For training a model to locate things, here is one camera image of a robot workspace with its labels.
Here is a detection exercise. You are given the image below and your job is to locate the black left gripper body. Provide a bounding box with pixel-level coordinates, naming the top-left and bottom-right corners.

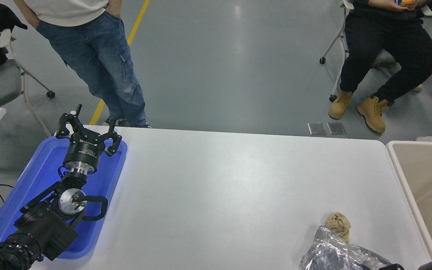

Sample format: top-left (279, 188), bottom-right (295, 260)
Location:
top-left (63, 136), bottom-right (104, 168)

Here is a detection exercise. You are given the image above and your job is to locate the metal floor plate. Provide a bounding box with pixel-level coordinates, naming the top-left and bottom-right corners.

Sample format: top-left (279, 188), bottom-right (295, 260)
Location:
top-left (327, 122), bottom-right (347, 135)
top-left (308, 122), bottom-right (326, 135)

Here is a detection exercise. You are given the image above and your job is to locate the person's right hand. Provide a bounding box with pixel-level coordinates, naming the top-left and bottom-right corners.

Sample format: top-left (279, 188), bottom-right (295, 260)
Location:
top-left (385, 0), bottom-right (408, 12)

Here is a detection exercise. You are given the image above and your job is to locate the blue plastic tray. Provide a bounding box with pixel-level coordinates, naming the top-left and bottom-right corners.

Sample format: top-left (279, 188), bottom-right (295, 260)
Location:
top-left (0, 135), bottom-right (128, 260)

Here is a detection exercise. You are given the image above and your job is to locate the crumpled tan paper ball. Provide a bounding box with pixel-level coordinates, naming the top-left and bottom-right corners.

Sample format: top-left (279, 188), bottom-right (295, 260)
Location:
top-left (325, 212), bottom-right (352, 244)

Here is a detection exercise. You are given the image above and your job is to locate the white frame wheeled chair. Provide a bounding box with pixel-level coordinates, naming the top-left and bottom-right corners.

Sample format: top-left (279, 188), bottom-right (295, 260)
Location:
top-left (319, 0), bottom-right (432, 102)

